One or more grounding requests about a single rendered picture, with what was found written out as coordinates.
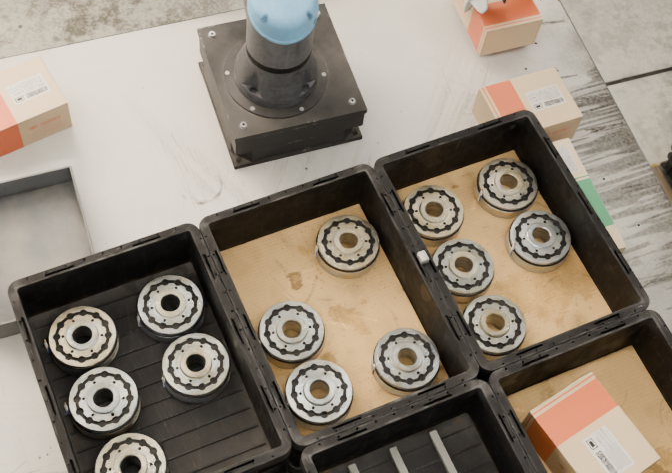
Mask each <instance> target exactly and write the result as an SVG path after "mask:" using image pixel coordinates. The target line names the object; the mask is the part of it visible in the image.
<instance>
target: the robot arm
mask: <svg viewBox="0 0 672 473"><path fill-rule="evenodd" d="M243 1H244V7H245V13H246V21H247V29H246V42H245V43H244V45H243V46H242V48H241V49H240V51H239V52H238V54H237V57H236V60H235V65H234V79H235V82H236V85H237V87H238V89H239V90H240V92H241V93H242V94H243V95H244V96H245V97H246V98H247V99H249V100H250V101H252V102H253V103H255V104H257V105H260V106H263V107H266V108H272V109H284V108H289V107H293V106H296V105H298V104H300V103H302V102H303V101H304V100H306V99H307V98H308V97H309V96H310V95H311V94H312V92H313V91H314V89H315V86H316V83H317V77H318V66H317V62H316V59H315V56H314V54H313V51H312V44H313V38H314V31H315V24H316V21H317V18H318V13H319V2H318V0H243ZM502 1H503V3H504V4H505V3H506V0H502ZM540 1H541V0H540ZM472 6H474V7H475V8H476V10H477V11H478V12H479V13H481V14H483V13H485V12H486V11H487V9H488V0H465V3H464V8H463V11H464V13H466V12H467V11H468V10H469V9H470V8H471V7H472Z"/></svg>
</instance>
